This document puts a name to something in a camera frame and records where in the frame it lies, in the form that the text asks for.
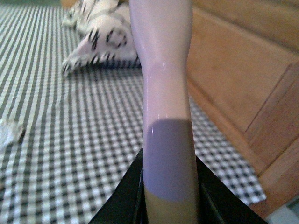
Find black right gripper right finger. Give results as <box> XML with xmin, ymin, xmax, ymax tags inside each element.
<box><xmin>196</xmin><ymin>158</ymin><xmax>266</xmax><ymax>224</ymax></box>

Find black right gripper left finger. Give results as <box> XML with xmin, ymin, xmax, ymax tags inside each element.
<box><xmin>89</xmin><ymin>149</ymin><xmax>148</xmax><ymax>224</ymax></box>

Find white hand brush black bristles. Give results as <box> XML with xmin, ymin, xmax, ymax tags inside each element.
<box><xmin>129</xmin><ymin>0</ymin><xmax>200</xmax><ymax>224</ymax></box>

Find black white checkered bedsheet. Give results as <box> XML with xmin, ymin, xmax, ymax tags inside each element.
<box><xmin>0</xmin><ymin>5</ymin><xmax>267</xmax><ymax>224</ymax></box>

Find black white patterned pillow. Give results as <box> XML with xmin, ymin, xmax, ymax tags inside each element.
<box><xmin>62</xmin><ymin>0</ymin><xmax>141</xmax><ymax>76</ymax></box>

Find wooden bed frame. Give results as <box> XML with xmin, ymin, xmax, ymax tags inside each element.
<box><xmin>60</xmin><ymin>0</ymin><xmax>299</xmax><ymax>219</ymax></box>

